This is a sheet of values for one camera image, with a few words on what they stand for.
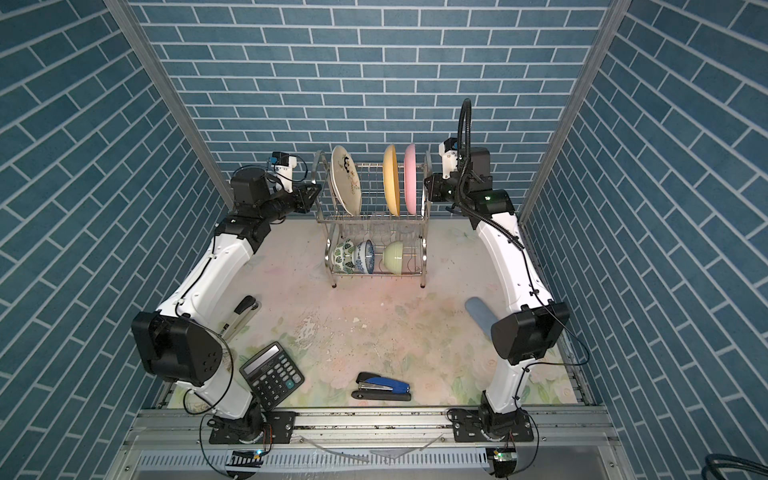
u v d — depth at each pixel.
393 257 0.92
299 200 0.69
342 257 0.93
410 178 0.72
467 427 0.74
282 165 0.67
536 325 0.45
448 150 0.67
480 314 0.94
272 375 0.80
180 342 0.43
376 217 1.05
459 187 0.58
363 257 0.92
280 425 0.74
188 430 0.75
